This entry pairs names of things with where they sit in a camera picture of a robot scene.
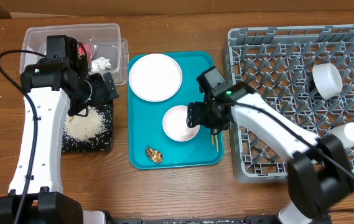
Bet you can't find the gold crumpled wrapper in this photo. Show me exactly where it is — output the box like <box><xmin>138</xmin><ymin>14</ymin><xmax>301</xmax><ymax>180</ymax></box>
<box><xmin>146</xmin><ymin>147</ymin><xmax>163</xmax><ymax>164</ymax></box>

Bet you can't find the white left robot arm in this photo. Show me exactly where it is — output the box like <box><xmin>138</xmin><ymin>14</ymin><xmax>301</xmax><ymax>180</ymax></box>
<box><xmin>0</xmin><ymin>35</ymin><xmax>119</xmax><ymax>223</ymax></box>

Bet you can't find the teal plastic tray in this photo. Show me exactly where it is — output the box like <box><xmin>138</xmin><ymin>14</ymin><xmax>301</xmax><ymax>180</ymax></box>
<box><xmin>128</xmin><ymin>51</ymin><xmax>224</xmax><ymax>170</ymax></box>

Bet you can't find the wooden chopstick right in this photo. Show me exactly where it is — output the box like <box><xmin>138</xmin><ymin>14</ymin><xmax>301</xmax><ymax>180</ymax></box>
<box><xmin>215</xmin><ymin>135</ymin><xmax>219</xmax><ymax>152</ymax></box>

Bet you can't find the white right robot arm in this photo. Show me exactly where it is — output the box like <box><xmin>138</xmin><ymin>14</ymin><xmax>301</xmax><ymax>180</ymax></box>
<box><xmin>187</xmin><ymin>67</ymin><xmax>354</xmax><ymax>223</ymax></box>

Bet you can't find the grey dishwasher rack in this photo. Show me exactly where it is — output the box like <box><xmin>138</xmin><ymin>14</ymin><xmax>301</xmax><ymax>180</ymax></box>
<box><xmin>223</xmin><ymin>24</ymin><xmax>354</xmax><ymax>173</ymax></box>

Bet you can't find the clear plastic bin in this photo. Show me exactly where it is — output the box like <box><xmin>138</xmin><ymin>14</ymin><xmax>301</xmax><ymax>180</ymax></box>
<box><xmin>22</xmin><ymin>23</ymin><xmax>129</xmax><ymax>85</ymax></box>

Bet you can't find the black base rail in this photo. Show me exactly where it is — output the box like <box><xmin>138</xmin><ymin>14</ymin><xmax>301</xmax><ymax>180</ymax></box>
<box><xmin>106</xmin><ymin>213</ymin><xmax>282</xmax><ymax>224</ymax></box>

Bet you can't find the white round plate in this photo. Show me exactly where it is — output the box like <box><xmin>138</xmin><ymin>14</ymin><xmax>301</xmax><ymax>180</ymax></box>
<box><xmin>128</xmin><ymin>54</ymin><xmax>183</xmax><ymax>102</ymax></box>

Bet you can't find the grey-green bowl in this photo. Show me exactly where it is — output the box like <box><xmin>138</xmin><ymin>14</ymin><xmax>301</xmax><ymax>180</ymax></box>
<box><xmin>329</xmin><ymin>122</ymin><xmax>354</xmax><ymax>150</ymax></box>

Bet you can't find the pink bowl with rice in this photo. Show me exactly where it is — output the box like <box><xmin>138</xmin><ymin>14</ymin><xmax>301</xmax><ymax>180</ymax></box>
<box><xmin>162</xmin><ymin>105</ymin><xmax>200</xmax><ymax>142</ymax></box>

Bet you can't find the white tissue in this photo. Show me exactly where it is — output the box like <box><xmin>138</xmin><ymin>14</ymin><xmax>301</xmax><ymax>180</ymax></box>
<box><xmin>91</xmin><ymin>57</ymin><xmax>111</xmax><ymax>72</ymax></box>

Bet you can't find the spilled rice pile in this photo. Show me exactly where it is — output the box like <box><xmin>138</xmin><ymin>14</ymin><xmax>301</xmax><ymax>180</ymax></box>
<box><xmin>63</xmin><ymin>106</ymin><xmax>106</xmax><ymax>142</ymax></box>

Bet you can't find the black waste tray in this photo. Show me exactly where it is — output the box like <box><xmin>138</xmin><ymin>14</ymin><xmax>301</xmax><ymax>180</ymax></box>
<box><xmin>62</xmin><ymin>102</ymin><xmax>113</xmax><ymax>154</ymax></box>

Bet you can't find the red snack wrapper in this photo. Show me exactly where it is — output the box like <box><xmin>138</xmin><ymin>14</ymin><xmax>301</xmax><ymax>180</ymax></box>
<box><xmin>78</xmin><ymin>43</ymin><xmax>98</xmax><ymax>60</ymax></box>

